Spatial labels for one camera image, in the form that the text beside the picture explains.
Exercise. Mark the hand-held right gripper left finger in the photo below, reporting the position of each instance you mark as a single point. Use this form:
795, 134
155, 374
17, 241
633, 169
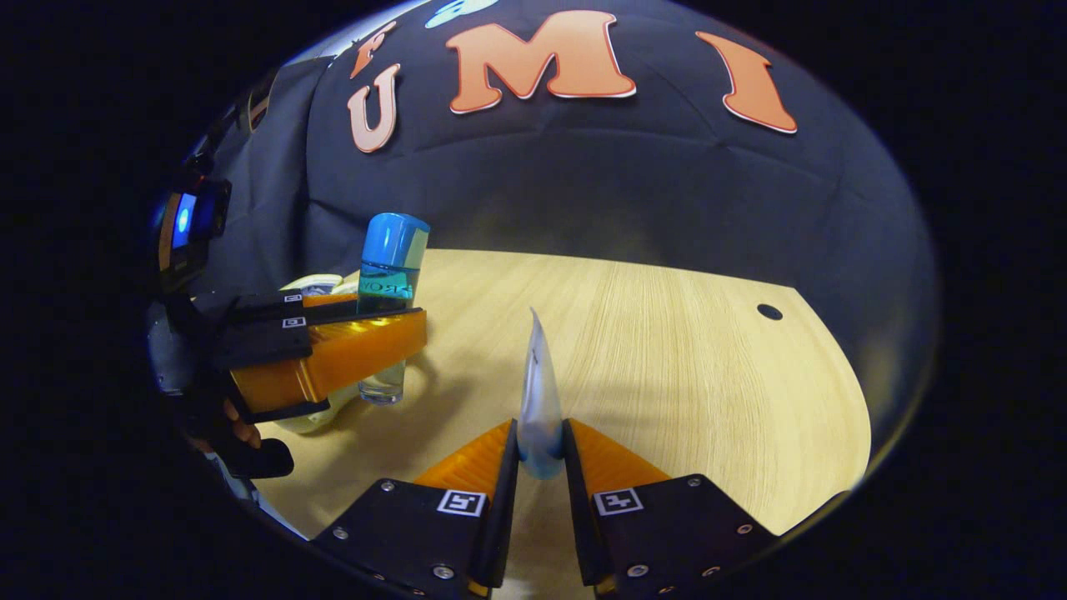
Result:
500, 517

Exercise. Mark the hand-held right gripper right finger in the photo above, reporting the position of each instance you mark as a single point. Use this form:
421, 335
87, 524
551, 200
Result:
579, 517

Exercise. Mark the translucent blue skincare tube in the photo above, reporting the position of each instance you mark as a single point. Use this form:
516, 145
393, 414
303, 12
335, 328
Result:
540, 400

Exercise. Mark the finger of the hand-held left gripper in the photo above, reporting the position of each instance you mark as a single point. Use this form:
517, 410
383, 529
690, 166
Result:
267, 308
367, 342

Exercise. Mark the small cream suitcase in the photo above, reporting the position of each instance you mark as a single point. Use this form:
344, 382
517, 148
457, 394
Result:
308, 282

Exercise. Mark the blue capped clear bottle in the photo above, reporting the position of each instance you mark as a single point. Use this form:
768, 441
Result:
392, 250

